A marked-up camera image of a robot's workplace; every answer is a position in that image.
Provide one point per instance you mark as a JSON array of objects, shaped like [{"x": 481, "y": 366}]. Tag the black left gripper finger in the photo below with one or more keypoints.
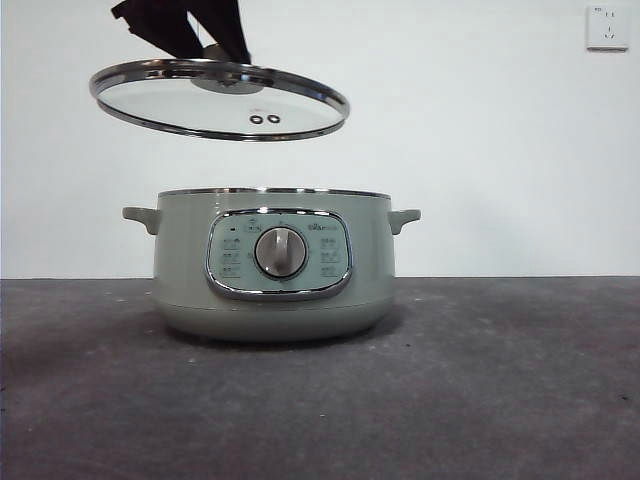
[
  {"x": 160, "y": 25},
  {"x": 222, "y": 25}
]

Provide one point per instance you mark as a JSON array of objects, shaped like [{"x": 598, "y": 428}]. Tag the glass lid with green knob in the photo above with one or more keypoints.
[{"x": 165, "y": 105}]

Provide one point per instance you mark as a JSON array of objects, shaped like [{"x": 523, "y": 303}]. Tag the pale green electric pot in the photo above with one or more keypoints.
[{"x": 190, "y": 280}]

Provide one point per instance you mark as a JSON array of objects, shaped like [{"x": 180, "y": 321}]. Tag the white wall socket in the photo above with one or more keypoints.
[{"x": 607, "y": 30}]

